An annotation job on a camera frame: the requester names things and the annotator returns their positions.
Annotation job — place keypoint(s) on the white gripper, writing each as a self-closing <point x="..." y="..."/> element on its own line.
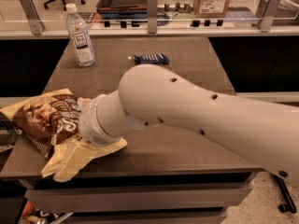
<point x="91" y="122"/>

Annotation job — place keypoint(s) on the brown and cream chip bag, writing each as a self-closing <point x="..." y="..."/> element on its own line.
<point x="50" y="121"/>

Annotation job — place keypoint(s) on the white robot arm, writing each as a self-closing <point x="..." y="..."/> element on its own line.
<point x="263" y="133"/>

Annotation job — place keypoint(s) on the grey drawer cabinet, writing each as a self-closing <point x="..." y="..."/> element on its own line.
<point x="169" y="199"/>

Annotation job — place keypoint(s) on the clear plastic tea bottle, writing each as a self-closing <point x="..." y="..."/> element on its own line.
<point x="78" y="31"/>

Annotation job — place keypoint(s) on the blue snack bar wrapper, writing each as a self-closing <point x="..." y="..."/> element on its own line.
<point x="159" y="58"/>

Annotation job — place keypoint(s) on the open grey tray box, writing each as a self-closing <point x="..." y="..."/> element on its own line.
<point x="123" y="0"/>

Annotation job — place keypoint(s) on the cardboard box with label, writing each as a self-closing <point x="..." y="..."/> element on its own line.
<point x="210" y="8"/>

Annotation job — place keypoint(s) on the black floor stand leg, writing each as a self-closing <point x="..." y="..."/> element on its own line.
<point x="288" y="205"/>

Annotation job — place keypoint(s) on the black wire basket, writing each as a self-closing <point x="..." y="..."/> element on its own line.
<point x="9" y="133"/>

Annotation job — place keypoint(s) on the left metal railing post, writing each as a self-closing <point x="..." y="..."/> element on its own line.
<point x="35" y="24"/>

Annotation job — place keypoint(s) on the metal railing post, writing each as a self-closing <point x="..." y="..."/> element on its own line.
<point x="152" y="16"/>
<point x="35" y="24"/>
<point x="270" y="11"/>

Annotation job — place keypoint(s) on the middle metal railing post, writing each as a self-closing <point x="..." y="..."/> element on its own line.
<point x="152" y="16"/>

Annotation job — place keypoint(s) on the right metal railing post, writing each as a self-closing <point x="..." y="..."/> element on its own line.
<point x="270" y="11"/>

